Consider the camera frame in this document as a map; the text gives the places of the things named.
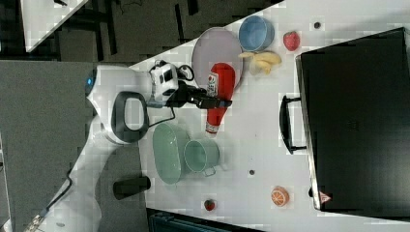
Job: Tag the toy strawberry near bowl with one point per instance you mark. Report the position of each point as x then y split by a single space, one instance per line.
291 40

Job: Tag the green mug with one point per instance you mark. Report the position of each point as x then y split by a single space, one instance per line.
202 156

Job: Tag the toy orange half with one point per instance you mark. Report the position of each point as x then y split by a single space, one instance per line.
280 196

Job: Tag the toy strawberry near table edge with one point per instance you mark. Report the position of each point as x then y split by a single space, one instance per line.
209 205

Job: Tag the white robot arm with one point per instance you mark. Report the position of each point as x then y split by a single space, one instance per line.
121 97

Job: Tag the blue bowl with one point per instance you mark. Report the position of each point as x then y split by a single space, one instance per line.
256 33

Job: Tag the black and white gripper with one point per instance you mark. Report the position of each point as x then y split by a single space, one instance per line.
170 88

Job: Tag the peeled toy banana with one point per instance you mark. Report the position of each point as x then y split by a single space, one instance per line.
261 62

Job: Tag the silver toaster oven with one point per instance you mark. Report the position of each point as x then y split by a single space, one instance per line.
356 112

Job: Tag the red plush ketchup bottle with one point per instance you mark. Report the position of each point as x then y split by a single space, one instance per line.
221 82

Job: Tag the blue metal frame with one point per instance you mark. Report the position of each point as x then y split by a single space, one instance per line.
162 221

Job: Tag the grey cylindrical cup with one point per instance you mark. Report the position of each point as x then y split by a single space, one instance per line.
129 187

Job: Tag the grey round plate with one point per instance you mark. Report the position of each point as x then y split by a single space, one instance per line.
216 45

